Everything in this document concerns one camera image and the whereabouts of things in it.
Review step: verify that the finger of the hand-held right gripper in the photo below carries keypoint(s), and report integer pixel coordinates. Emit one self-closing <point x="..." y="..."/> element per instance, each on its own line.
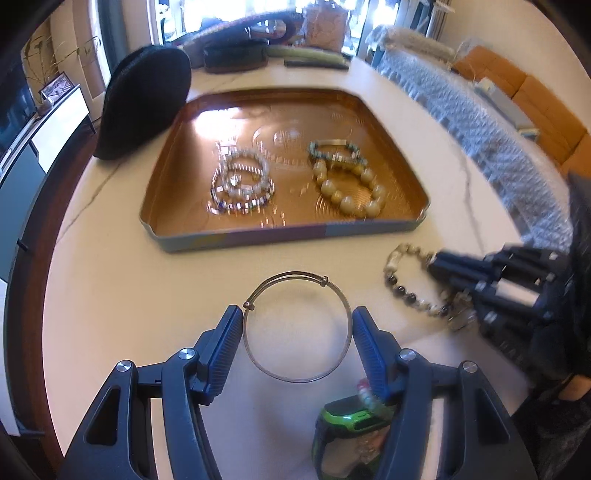
<point x="461" y="266"/>
<point x="471" y="295"/>

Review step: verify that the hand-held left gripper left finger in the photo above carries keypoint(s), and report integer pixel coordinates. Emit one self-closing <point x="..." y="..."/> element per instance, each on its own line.
<point x="226" y="350"/>

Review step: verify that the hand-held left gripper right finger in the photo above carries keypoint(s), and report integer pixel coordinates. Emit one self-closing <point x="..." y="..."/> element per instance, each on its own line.
<point x="369" y="350"/>

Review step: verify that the black and green wristwatch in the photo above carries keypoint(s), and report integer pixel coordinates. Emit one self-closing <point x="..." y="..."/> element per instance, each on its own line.
<point x="346" y="413"/>

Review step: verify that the thin silver bangle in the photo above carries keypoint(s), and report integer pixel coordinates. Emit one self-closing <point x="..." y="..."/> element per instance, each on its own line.
<point x="326" y="279"/>

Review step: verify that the copper metal tray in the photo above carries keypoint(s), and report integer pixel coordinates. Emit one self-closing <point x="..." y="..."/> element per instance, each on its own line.
<point x="277" y="115"/>

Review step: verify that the person's right forearm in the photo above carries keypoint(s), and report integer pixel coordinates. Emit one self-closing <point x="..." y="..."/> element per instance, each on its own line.
<point x="579" y="230"/>

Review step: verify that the orange sofa cushion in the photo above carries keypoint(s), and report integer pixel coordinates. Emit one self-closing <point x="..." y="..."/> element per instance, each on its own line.
<point x="489" y="64"/>
<point x="579" y="152"/>
<point x="545" y="120"/>

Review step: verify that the flat grey box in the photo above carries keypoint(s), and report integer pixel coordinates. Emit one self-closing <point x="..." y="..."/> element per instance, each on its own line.
<point x="503" y="101"/>

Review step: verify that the black remote control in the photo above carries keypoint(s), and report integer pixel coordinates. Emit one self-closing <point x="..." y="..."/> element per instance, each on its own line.
<point x="318" y="65"/>

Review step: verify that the white and teal TV cabinet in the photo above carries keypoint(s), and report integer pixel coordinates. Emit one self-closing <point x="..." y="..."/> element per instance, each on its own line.
<point x="27" y="194"/>

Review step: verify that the black fabric hat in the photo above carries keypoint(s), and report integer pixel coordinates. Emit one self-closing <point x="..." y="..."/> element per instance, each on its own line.
<point x="143" y="101"/>

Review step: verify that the pink paper bag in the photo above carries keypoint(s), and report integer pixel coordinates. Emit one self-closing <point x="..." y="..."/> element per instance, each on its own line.
<point x="325" y="23"/>

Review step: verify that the dark round box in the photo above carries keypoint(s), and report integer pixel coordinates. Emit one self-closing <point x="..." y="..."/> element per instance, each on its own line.
<point x="235" y="56"/>

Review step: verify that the dry plant in vase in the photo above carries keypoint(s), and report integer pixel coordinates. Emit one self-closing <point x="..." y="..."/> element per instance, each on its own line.
<point x="45" y="108"/>

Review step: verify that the flat screen television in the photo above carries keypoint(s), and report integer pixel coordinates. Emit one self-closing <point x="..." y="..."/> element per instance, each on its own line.
<point x="16" y="115"/>

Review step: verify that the tall white air conditioner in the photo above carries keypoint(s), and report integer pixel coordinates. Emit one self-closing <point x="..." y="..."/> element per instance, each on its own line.
<point x="97" y="41"/>

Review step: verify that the glass balcony door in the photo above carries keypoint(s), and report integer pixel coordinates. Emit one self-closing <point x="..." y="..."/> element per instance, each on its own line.
<point x="207" y="14"/>

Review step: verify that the small photo frame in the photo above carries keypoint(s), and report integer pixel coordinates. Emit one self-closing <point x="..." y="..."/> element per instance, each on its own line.
<point x="56" y="87"/>

